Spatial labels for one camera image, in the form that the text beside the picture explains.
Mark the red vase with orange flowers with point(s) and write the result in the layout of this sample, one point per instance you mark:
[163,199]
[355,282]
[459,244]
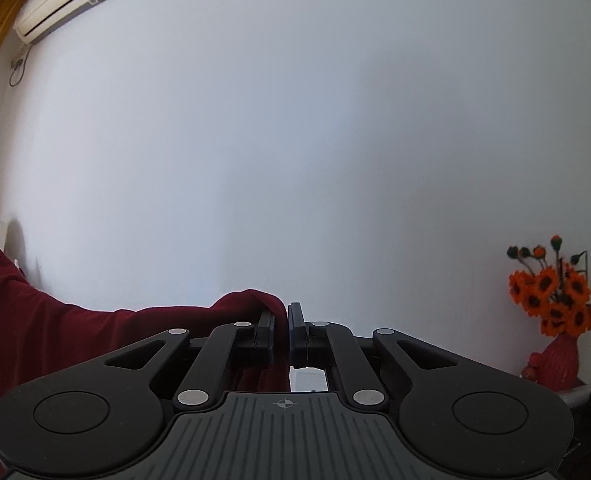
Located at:
[545,285]

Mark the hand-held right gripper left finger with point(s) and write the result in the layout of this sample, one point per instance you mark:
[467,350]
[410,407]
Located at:
[265,340]

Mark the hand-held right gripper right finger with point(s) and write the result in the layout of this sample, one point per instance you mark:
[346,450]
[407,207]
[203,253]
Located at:
[298,340]

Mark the dark red garment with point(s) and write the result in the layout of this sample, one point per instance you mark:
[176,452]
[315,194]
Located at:
[50,330]

